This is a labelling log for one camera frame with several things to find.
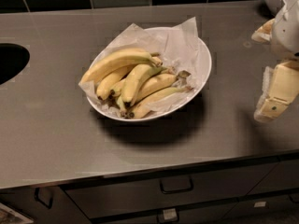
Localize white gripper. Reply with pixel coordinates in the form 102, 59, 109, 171
251, 0, 299, 123

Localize white ceramic bowl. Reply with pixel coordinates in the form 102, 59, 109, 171
85, 26, 213, 123

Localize small green-yellow banana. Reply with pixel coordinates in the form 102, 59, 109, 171
116, 96, 127, 118

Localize short yellow banana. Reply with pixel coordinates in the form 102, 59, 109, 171
110, 79, 125, 97

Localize right cabinet drawer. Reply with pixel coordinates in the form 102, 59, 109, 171
224, 160, 299, 218

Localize lower drawer with label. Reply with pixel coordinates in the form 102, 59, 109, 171
91, 202, 236, 224

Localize round black sink hole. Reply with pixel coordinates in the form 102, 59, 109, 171
0, 43, 30, 84

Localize left cabinet door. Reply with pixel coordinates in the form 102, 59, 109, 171
0, 187, 91, 224

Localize top drawer with handle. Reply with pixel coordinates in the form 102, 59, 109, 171
66, 163, 275, 218

